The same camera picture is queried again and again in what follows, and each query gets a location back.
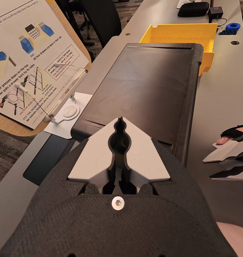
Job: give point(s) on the black power adapter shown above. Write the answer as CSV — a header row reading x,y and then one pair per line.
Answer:
x,y
215,12

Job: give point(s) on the white document stand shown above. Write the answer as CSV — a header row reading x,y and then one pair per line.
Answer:
x,y
183,3
83,98

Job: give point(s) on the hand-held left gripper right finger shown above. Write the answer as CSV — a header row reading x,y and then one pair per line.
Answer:
x,y
149,160

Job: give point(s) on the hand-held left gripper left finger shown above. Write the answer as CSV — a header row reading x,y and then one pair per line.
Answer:
x,y
89,160

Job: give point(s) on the yellow plastic bin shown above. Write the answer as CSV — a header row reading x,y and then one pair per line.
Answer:
x,y
179,34

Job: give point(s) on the person's left forearm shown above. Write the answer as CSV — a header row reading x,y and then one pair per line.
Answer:
x,y
238,241

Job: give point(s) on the black office chair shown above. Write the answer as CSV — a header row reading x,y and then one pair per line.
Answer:
x,y
105,20

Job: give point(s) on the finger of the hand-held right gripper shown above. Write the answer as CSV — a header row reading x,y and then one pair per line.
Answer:
x,y
223,155
233,174

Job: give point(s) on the blue tray of rings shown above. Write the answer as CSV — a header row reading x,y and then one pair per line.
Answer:
x,y
226,32

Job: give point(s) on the person's right hand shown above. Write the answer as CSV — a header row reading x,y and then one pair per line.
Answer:
x,y
223,140

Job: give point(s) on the instruction sheet on board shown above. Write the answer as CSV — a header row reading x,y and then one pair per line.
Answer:
x,y
5,125

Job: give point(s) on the printed instruction sheet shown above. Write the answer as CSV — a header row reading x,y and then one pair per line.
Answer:
x,y
33,50

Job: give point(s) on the black zip case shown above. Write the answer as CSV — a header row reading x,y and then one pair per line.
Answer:
x,y
193,10

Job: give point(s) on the black drawer cabinet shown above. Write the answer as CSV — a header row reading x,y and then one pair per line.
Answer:
x,y
143,90

